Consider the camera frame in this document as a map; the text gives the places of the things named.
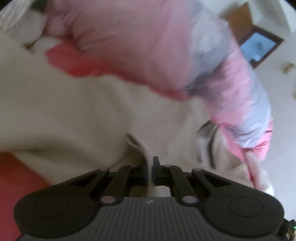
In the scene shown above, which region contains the beige jacket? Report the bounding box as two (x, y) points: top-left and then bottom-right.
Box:
(0, 30), (275, 197)

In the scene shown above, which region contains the white brown checked blanket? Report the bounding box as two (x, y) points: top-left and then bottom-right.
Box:
(0, 2), (33, 33)

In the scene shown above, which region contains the pink grey floral quilt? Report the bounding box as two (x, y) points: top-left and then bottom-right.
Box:
(44, 0), (274, 163)

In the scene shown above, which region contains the wall hook rack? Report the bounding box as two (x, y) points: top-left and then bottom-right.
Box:
(281, 64), (296, 74)

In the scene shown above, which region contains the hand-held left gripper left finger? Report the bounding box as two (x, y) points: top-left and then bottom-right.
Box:
(69, 156), (148, 206)

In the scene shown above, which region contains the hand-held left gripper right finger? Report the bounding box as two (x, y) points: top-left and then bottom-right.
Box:
(153, 156), (232, 206)

